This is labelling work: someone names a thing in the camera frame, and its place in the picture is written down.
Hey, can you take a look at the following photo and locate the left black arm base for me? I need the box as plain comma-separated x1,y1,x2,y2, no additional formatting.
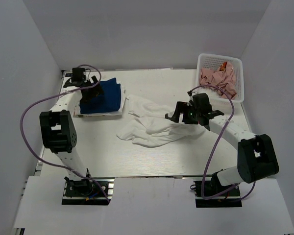
62,177,114,206

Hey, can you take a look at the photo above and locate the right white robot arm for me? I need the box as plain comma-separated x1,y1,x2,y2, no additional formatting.
165,94,279,195

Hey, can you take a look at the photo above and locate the pink t shirt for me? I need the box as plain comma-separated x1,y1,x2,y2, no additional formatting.
199,61,237,99

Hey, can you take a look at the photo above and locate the white plastic basket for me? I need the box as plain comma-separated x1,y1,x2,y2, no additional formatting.
196,53,245,103

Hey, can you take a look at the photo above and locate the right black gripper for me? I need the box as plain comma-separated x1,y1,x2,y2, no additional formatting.
171,102,200,125

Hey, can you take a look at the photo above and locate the folded white t shirt stack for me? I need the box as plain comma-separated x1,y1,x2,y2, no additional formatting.
73,78,126,118

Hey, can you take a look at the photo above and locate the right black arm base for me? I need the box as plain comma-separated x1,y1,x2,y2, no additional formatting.
190,173,242,208

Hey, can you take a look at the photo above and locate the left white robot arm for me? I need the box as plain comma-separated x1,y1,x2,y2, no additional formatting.
39,65,103,195

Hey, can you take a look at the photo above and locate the folded blue t shirt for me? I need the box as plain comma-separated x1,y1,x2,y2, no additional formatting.
79,78,122,115

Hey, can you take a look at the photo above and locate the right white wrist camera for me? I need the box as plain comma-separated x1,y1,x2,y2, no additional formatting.
187,88,206,97

